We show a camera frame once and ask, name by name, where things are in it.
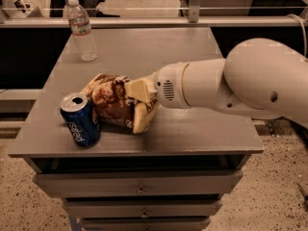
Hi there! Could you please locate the blue pepsi can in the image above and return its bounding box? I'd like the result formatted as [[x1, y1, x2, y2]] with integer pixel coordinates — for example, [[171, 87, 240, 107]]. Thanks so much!
[[60, 92, 100, 147]]

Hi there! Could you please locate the top grey drawer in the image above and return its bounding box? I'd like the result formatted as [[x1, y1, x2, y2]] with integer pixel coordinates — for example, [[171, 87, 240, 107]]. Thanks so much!
[[34, 170, 243, 198]]

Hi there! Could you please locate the grey drawer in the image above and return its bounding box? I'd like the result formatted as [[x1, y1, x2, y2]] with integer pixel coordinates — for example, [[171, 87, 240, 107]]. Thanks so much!
[[34, 170, 243, 198], [64, 199, 222, 218], [82, 217, 210, 231]]

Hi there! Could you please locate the clear plastic water bottle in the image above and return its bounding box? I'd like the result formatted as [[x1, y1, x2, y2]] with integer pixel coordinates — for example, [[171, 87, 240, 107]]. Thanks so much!
[[67, 0, 97, 62]]

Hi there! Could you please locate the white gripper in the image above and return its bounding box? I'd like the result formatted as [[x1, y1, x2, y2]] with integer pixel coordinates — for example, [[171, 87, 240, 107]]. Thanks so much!
[[124, 63, 190, 134]]

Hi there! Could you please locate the bottom grey drawer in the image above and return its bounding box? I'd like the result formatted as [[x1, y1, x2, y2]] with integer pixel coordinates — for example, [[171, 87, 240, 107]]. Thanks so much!
[[82, 217, 210, 231]]

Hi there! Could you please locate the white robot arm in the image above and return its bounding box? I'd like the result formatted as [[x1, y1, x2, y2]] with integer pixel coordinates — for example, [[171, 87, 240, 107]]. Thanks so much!
[[125, 38, 308, 127]]

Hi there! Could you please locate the brown chip bag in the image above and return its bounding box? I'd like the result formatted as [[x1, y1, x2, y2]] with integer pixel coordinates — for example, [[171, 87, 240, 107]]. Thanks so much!
[[79, 73, 159, 135]]

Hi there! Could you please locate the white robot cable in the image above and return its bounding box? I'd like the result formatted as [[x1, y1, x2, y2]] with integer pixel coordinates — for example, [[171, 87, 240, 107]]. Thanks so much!
[[286, 13, 308, 59]]

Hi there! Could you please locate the grey drawer cabinet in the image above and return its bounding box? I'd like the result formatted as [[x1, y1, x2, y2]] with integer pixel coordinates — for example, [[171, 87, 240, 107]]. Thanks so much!
[[8, 27, 265, 231]]

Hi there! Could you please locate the middle grey drawer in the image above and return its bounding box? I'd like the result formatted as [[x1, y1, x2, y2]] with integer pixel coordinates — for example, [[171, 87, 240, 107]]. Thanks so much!
[[64, 199, 222, 218]]

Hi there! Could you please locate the metal window rail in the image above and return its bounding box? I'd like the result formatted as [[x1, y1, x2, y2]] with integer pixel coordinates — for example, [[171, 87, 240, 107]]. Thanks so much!
[[0, 5, 308, 29]]

